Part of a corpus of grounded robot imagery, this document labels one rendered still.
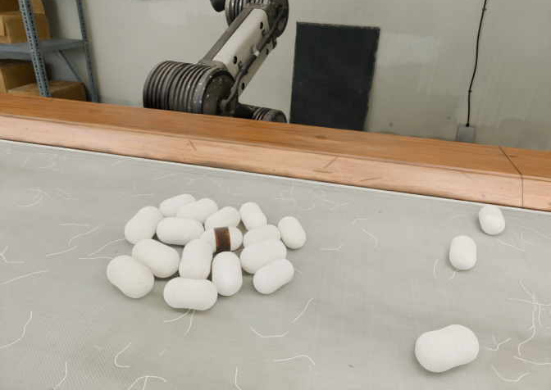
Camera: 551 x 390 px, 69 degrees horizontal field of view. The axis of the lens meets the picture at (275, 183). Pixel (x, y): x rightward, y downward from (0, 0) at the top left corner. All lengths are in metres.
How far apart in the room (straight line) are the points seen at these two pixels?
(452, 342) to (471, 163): 0.26
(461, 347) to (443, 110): 2.16
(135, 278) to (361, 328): 0.14
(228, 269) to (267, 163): 0.20
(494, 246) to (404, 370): 0.16
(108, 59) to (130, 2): 0.41
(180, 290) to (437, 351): 0.15
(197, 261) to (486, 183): 0.30
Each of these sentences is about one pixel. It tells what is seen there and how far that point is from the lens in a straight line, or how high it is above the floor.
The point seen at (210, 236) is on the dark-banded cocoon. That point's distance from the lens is 0.30.
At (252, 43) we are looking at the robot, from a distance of 0.82.
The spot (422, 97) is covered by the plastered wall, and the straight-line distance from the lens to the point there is 2.34.
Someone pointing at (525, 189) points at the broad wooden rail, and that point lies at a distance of 0.46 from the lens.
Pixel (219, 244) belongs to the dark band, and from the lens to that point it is 0.30.
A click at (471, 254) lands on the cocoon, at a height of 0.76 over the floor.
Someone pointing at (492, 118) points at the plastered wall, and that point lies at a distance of 2.42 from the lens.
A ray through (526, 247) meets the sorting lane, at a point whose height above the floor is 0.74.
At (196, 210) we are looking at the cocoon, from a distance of 0.33.
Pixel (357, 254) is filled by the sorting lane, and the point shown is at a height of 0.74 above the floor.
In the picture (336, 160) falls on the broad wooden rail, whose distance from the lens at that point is 0.43.
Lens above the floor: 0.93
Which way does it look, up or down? 27 degrees down
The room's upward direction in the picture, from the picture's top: 3 degrees clockwise
